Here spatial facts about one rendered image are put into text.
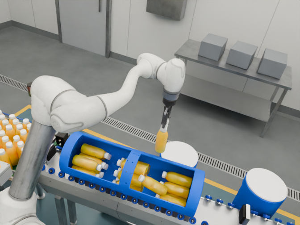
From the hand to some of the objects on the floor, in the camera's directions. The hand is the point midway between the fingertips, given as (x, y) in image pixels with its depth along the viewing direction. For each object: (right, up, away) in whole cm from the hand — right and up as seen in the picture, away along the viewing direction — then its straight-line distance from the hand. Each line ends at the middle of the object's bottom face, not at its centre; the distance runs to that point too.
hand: (164, 125), depth 149 cm
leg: (-82, -98, +94) cm, 159 cm away
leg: (-86, -106, +84) cm, 160 cm away
